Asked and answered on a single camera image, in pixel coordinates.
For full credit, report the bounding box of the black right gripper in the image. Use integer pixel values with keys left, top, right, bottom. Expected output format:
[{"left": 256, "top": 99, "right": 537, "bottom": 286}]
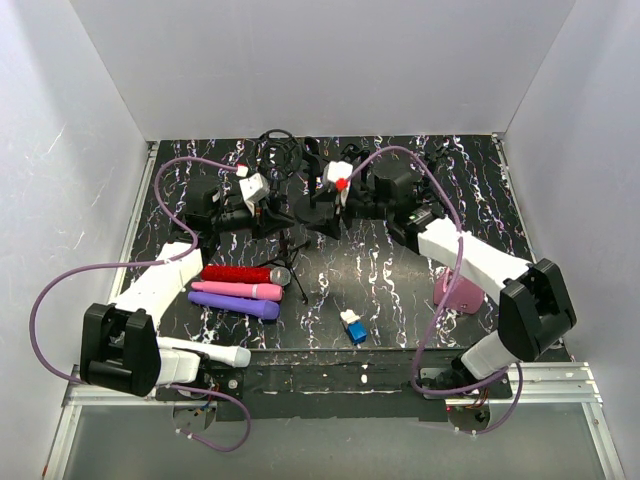
[{"left": 305, "top": 186, "right": 392, "bottom": 242}]

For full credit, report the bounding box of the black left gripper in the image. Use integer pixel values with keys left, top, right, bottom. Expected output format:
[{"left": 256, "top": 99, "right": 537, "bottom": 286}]
[{"left": 211, "top": 198, "right": 295, "bottom": 244}]

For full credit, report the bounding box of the black round-base mic stand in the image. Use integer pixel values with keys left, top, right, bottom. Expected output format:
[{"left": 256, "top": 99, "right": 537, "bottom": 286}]
[{"left": 294, "top": 136, "right": 332, "bottom": 224}]

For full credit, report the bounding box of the silver studio mic shock mount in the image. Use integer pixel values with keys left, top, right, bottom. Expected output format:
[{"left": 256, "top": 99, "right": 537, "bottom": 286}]
[{"left": 200, "top": 265, "right": 291, "bottom": 286}]

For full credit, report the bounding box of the black tripod stand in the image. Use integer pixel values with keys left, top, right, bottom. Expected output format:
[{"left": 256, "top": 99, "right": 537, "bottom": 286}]
[
  {"left": 254, "top": 128, "right": 309, "bottom": 304},
  {"left": 424, "top": 141, "right": 448, "bottom": 174}
]

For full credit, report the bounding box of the pink handheld microphone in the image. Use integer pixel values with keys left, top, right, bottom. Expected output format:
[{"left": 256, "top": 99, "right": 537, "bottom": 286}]
[{"left": 191, "top": 281, "right": 283, "bottom": 302}]

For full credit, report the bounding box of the black stand with purple mic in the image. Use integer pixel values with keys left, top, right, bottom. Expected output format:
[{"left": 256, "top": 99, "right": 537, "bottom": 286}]
[{"left": 340, "top": 143, "right": 372, "bottom": 182}]

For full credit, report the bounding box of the purple handheld microphone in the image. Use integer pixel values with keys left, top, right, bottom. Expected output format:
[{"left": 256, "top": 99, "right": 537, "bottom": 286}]
[{"left": 187, "top": 291, "right": 280, "bottom": 321}]

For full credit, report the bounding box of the white handheld microphone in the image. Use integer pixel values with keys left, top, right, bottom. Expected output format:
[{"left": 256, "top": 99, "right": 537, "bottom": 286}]
[{"left": 157, "top": 337, "right": 251, "bottom": 368}]

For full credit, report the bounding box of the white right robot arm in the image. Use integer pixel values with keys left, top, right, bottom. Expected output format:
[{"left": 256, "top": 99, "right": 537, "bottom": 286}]
[{"left": 306, "top": 156, "right": 577, "bottom": 398}]

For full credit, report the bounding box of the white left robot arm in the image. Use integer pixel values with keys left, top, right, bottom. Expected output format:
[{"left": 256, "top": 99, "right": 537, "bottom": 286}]
[{"left": 80, "top": 173, "right": 293, "bottom": 400}]

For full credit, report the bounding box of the blue and white block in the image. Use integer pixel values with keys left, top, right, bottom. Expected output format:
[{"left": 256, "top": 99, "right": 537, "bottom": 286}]
[{"left": 340, "top": 309, "right": 367, "bottom": 345}]

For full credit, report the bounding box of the pink box holder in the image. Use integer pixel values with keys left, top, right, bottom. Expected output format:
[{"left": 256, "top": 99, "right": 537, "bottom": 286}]
[{"left": 433, "top": 268, "right": 485, "bottom": 315}]

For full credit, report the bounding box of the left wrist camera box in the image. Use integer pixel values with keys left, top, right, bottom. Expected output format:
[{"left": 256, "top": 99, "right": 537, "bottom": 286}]
[{"left": 239, "top": 173, "right": 270, "bottom": 217}]

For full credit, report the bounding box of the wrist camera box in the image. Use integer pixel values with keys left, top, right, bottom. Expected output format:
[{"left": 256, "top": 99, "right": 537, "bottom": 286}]
[
  {"left": 322, "top": 161, "right": 354, "bottom": 207},
  {"left": 239, "top": 173, "right": 270, "bottom": 217}
]

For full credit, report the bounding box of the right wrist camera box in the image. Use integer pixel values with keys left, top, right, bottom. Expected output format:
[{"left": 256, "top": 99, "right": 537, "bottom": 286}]
[{"left": 322, "top": 161, "right": 354, "bottom": 207}]

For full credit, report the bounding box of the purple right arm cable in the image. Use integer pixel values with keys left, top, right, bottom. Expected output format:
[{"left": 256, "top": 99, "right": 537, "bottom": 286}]
[{"left": 349, "top": 145, "right": 526, "bottom": 435}]

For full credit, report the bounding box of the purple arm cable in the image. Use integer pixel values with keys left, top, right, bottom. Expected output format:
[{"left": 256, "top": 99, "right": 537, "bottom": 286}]
[
  {"left": 349, "top": 145, "right": 526, "bottom": 435},
  {"left": 28, "top": 156, "right": 253, "bottom": 454}
]

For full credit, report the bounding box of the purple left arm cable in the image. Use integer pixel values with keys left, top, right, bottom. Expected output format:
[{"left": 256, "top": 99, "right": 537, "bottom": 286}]
[{"left": 28, "top": 156, "right": 253, "bottom": 454}]

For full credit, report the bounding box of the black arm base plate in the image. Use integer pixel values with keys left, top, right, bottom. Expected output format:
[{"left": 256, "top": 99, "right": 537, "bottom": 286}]
[{"left": 155, "top": 359, "right": 514, "bottom": 424}]

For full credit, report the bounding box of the aluminium frame rail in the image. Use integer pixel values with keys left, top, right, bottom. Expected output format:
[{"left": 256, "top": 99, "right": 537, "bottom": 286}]
[{"left": 44, "top": 350, "right": 625, "bottom": 479}]

